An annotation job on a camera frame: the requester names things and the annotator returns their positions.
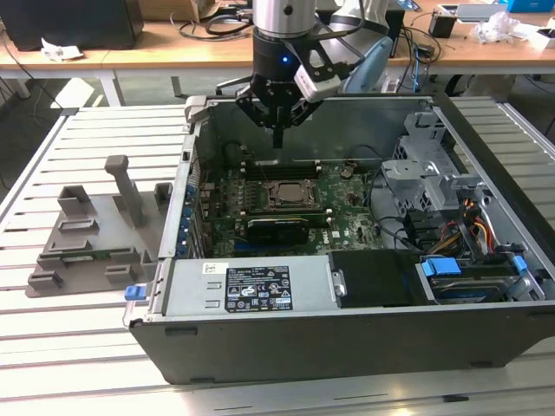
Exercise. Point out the crumpled white paper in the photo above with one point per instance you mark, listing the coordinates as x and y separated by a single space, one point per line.
60 51

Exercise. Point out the blue disk carrier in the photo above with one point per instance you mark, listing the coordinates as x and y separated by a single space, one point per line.
440 268

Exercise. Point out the hard disk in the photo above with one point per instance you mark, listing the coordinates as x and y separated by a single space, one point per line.
464 286

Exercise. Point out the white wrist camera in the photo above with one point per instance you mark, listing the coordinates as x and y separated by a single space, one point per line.
314 84

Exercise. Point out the white box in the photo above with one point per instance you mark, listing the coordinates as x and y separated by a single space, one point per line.
526 34

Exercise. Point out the black and grey PC case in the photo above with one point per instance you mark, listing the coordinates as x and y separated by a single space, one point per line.
347 346

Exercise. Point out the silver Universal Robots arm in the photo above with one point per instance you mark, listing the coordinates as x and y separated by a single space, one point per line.
277 15

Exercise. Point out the silver CPU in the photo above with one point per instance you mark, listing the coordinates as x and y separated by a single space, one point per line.
294 192

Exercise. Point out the blue card retainer clip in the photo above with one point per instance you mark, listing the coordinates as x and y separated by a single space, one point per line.
187 212
185 225
183 238
182 250

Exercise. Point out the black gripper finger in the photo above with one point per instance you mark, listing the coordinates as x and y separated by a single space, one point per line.
256 108
303 113

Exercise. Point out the CPU socket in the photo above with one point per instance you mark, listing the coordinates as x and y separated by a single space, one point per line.
274 208

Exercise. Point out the small black cube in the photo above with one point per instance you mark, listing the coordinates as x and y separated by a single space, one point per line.
442 27

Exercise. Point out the clear plastic bag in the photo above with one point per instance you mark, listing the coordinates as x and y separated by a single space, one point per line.
494 28

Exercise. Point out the black graphics card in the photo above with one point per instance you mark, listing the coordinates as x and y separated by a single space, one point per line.
277 232

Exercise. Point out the black desktop computer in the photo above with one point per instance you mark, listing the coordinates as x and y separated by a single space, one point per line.
78 21

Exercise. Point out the metal drive cage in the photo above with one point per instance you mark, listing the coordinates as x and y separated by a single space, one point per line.
412 171

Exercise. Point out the grey parts rack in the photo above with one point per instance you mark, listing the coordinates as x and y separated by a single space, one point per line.
112 225

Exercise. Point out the grey tray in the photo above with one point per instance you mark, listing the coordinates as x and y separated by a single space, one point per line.
481 13

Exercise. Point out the black speaker box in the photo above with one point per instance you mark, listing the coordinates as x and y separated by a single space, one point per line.
399 30

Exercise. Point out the blue plastic clip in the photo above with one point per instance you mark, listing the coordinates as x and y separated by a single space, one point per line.
519 263

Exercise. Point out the grey power supply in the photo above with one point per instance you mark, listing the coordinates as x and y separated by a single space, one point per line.
191 286

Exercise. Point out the coin battery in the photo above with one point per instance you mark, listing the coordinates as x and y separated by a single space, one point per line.
347 173

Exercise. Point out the green motherboard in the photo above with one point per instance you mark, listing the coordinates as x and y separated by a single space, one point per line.
351 214

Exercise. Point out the locking lever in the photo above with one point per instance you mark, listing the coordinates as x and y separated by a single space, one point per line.
263 174

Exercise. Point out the long wooden desk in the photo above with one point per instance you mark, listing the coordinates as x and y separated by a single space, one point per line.
195 60

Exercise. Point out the cardboard box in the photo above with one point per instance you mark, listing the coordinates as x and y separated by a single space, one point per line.
173 9

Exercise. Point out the green RAM stick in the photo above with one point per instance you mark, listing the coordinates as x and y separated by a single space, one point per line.
99 253

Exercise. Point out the blue box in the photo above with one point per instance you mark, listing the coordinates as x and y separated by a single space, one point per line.
531 5

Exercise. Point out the black plastic shroud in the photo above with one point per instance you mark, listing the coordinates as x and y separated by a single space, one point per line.
373 277

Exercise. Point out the blue case latch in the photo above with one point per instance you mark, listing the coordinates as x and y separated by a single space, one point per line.
134 293

